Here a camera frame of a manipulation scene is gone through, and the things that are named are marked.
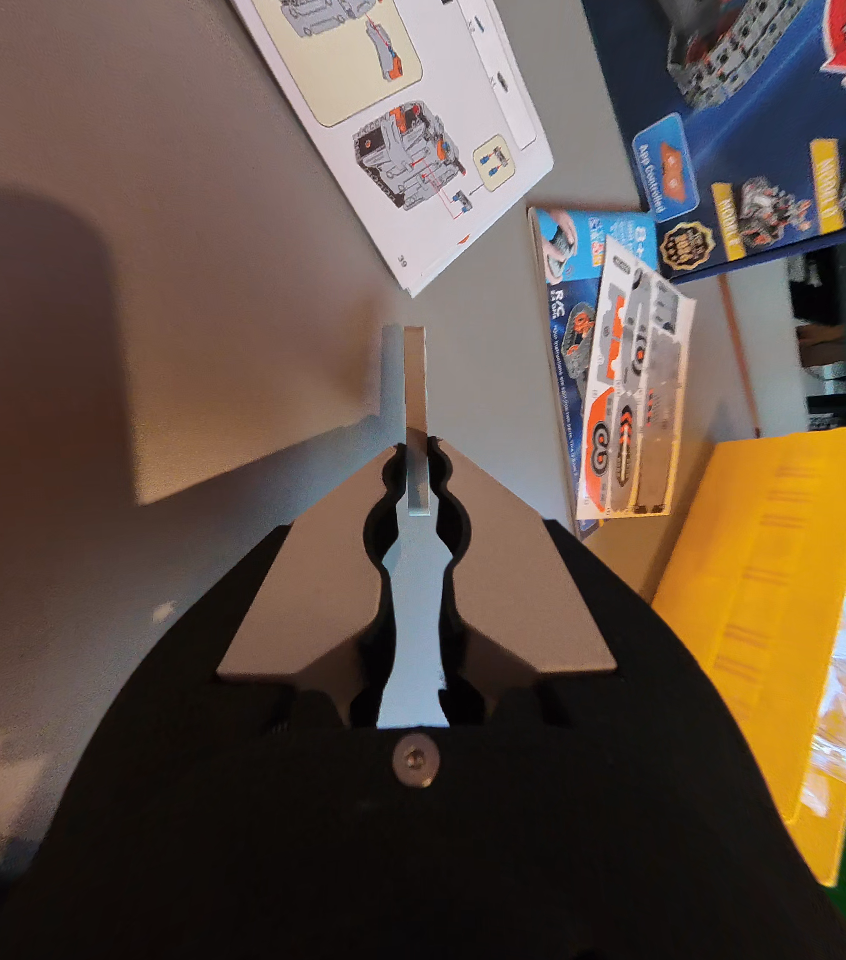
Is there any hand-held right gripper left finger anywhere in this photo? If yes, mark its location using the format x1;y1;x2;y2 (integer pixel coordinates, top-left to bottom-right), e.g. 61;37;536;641
215;441;403;726

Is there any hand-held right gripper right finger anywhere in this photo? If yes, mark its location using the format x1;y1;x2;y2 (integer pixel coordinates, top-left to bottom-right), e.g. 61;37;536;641
429;437;618;725

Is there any light grey perforated beam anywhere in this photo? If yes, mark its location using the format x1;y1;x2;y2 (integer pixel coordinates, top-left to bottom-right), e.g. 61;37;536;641
402;325;436;520

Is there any grey desk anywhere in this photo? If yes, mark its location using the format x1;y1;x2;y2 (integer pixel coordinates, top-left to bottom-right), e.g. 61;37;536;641
0;0;765;882

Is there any yellow plastic bin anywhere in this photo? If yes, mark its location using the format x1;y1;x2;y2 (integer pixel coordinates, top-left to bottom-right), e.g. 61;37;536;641
650;418;846;888

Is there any printed sticker sheet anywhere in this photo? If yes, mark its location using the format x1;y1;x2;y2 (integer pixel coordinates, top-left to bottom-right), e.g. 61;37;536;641
576;235;698;523

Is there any wooden stick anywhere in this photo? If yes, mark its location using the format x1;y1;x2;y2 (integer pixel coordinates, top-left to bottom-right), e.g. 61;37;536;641
717;273;763;441

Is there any white instruction booklet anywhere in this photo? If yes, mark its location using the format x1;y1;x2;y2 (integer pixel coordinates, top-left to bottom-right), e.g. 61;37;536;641
231;0;556;299

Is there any dark blue robot kit box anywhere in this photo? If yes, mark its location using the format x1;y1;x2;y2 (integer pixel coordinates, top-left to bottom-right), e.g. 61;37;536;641
580;0;846;284

